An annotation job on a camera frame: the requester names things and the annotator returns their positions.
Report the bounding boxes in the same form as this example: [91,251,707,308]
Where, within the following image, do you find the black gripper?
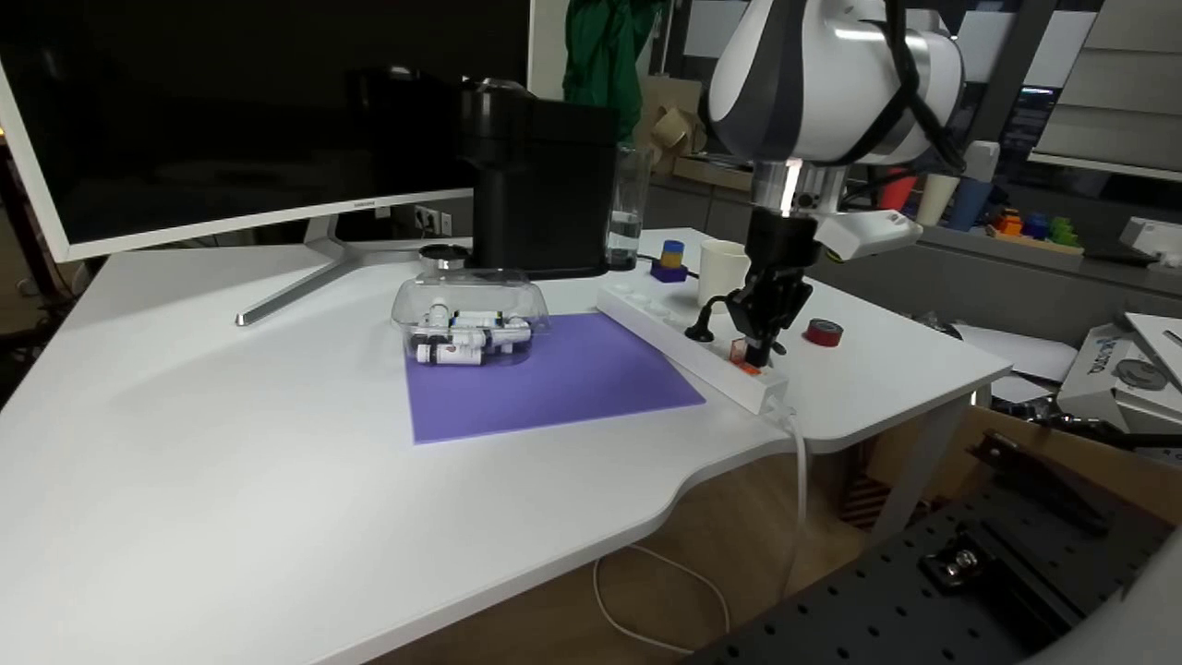
[728,208,822,367]

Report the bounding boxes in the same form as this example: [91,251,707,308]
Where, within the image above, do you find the white extension cord power strip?
[595,288,790,419]

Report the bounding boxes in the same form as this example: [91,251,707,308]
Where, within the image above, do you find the black power plug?
[684,291,742,346]

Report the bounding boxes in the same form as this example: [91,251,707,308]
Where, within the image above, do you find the red round cap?
[801,316,850,351]

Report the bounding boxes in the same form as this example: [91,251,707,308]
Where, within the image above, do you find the white paper cup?
[695,235,753,303]

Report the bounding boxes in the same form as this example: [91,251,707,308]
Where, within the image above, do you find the blue yellow stacked toy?
[648,235,695,283]

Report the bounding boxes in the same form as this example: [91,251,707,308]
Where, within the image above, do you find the clear water tank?
[605,137,654,269]

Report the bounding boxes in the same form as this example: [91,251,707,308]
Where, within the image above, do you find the red plastic cup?
[875,170,924,216]

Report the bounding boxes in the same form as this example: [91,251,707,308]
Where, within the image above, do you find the purple paper mat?
[401,308,707,446]

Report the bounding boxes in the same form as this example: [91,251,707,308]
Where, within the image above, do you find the cream plastic cup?
[914,170,960,231]

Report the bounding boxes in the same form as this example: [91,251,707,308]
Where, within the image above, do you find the blue plastic cup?
[946,173,992,235]

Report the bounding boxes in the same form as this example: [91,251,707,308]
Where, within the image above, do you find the black coffee machine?
[459,75,622,281]

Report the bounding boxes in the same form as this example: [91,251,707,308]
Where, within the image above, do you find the black perforated breadboard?
[685,495,1167,665]

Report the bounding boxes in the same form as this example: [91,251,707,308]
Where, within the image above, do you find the clear glass bowl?
[390,266,550,370]

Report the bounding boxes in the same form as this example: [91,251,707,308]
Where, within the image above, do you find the white coffee capsules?
[407,303,534,370]

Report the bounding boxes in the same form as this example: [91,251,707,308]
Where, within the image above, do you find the green hanging cloth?
[562,0,670,141]

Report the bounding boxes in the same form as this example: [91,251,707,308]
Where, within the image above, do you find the white framed computer monitor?
[0,0,534,328]

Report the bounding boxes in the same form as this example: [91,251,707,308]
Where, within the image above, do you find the white power cable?
[588,397,815,662]

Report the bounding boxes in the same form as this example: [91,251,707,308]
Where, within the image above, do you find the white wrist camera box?
[815,208,924,264]

